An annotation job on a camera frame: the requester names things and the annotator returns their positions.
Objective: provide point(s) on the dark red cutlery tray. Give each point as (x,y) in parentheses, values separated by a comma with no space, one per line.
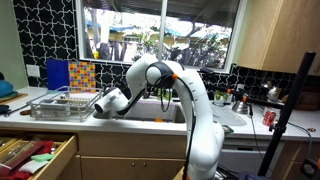
(20,156)

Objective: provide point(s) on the wooden upper cabinet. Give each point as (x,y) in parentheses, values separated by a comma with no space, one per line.
(283,30)

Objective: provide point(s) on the light wood side cabinet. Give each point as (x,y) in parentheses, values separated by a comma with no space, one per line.
(296,160)

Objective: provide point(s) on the open wooden drawer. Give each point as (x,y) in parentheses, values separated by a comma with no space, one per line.
(63,156)

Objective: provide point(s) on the black and orange device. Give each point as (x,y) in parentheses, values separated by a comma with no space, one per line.
(310,168)

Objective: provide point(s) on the blue cutting board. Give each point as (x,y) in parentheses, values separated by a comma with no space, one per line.
(57,74)

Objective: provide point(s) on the flat wooden board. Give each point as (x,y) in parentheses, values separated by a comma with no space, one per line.
(15,97)

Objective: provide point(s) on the white folded cloth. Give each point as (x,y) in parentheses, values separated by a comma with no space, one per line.
(33,166)

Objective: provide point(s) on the green and black sponge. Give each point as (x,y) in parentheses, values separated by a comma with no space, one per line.
(228,129)

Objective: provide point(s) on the small metal cabinet knob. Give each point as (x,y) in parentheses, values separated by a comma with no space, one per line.
(133,163)
(143,163)

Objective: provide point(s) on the white ceramic figurine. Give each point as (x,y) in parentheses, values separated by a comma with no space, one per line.
(274,93)

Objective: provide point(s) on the multicoloured checked cutting board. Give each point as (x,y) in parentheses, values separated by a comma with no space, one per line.
(82,76)

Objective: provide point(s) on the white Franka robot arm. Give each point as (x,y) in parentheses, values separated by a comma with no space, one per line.
(200,110)

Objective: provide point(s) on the red soda can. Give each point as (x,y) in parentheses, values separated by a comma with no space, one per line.
(269,117)

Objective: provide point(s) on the white wall outlet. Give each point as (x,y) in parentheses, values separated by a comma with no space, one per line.
(33,70)

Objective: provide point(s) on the white dishwasher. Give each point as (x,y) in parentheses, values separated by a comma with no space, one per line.
(243,156)

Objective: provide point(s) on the green soap bottle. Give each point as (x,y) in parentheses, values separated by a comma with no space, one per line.
(160,94)
(168,95)

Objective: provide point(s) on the brown wooden box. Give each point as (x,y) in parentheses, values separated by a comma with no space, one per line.
(308,100)

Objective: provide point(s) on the red cloth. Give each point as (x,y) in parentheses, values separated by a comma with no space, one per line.
(45,146)

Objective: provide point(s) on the white pot with plant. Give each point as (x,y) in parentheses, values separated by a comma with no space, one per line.
(221,98)

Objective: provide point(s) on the wooden robot stand top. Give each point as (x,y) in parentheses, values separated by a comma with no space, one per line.
(180,176)

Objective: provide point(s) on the orange sponge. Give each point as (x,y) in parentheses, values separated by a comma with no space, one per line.
(159,120)

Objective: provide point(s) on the white framed window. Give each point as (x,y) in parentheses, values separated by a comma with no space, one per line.
(123,33)

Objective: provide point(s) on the dark blue bin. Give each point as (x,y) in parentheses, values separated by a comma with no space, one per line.
(251,176)

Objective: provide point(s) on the wooden base cabinet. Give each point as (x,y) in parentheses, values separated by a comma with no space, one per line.
(110,146)

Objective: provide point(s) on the grey drying mat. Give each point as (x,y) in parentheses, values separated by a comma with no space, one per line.
(230,116)

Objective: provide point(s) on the teal ceramic pot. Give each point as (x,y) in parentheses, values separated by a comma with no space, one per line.
(6,89)

